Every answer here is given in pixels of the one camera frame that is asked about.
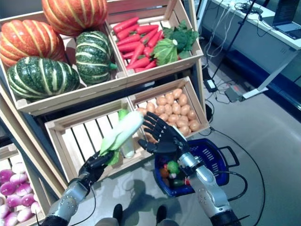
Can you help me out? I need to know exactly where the light green leafy cabbage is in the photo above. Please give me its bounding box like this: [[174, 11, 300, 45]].
[[152, 39, 179, 66]]

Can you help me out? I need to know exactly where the large round orange pumpkin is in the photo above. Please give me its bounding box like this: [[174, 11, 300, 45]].
[[41, 0, 109, 37]]

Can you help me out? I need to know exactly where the silver robot leg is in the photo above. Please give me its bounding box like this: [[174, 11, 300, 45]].
[[94, 203, 124, 226], [156, 205, 181, 226]]

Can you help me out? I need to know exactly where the wooden potato crate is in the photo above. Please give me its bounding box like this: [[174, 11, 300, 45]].
[[128, 76, 211, 142]]

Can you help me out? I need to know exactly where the dark green broccoli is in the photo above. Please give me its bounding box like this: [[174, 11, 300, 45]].
[[162, 20, 200, 59]]

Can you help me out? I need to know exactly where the black hub on desk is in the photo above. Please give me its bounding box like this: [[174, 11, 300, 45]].
[[239, 4, 264, 15]]

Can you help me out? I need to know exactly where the wooden carrot crate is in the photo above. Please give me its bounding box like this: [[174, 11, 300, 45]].
[[104, 0, 204, 83]]

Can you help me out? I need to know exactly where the wooden display stand frame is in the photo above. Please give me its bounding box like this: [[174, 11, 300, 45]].
[[0, 0, 211, 196]]

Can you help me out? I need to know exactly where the wide wooden pumpkin crate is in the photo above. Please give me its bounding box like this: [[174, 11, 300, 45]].
[[0, 10, 129, 116]]

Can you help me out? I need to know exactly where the grey power box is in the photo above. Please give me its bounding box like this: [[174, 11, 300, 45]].
[[224, 85, 245, 102]]

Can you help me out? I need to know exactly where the black tripod stand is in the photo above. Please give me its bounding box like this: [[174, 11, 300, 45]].
[[211, 0, 258, 80]]

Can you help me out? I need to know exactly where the blue plastic shopping basket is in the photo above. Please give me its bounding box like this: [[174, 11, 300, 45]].
[[154, 138, 240, 197]]

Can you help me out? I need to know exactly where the flat orange striped pumpkin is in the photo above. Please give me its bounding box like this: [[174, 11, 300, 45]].
[[0, 19, 68, 68]]

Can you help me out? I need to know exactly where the silver robot right leg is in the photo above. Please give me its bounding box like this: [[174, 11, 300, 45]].
[[156, 205, 181, 226]]

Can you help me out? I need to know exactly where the black power adapter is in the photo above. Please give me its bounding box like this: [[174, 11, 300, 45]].
[[203, 79, 218, 92]]

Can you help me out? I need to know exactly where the red carrot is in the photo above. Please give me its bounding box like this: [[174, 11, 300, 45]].
[[126, 57, 151, 70], [116, 24, 139, 40], [147, 30, 163, 48], [117, 41, 142, 53], [135, 24, 159, 35], [131, 43, 146, 63], [112, 16, 140, 33], [140, 30, 158, 44], [117, 34, 142, 47]]

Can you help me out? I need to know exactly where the black floor cable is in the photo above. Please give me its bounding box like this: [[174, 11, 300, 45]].
[[199, 127, 266, 226]]

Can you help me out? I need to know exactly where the slatted-bottom wooden crate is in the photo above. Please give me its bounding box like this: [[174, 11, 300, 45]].
[[44, 97, 156, 183]]

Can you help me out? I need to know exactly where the wide green striped pumpkin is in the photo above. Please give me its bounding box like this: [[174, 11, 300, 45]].
[[6, 56, 80, 99]]

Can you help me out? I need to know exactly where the green pumpkin with stem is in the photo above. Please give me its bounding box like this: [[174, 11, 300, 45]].
[[75, 30, 118, 86]]

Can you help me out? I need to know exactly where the small green cabbage toy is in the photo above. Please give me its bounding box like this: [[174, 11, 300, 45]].
[[166, 161, 181, 175]]

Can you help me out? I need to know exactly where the silver robot left leg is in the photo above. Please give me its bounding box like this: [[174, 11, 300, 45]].
[[94, 203, 124, 226]]

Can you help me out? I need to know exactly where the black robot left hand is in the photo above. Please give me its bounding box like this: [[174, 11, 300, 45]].
[[78, 150, 113, 183]]

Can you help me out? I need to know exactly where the open grey laptop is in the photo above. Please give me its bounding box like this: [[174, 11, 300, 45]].
[[271, 0, 301, 40]]

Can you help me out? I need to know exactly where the white desk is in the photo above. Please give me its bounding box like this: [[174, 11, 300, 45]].
[[206, 0, 301, 99]]

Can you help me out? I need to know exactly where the purple white turnip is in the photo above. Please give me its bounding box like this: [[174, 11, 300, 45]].
[[10, 162, 26, 175], [9, 173, 29, 185], [0, 181, 17, 196], [15, 183, 32, 197], [6, 194, 23, 208], [0, 169, 15, 184], [21, 193, 36, 207]]

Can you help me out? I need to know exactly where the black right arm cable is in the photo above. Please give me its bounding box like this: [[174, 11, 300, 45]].
[[211, 170, 248, 202]]

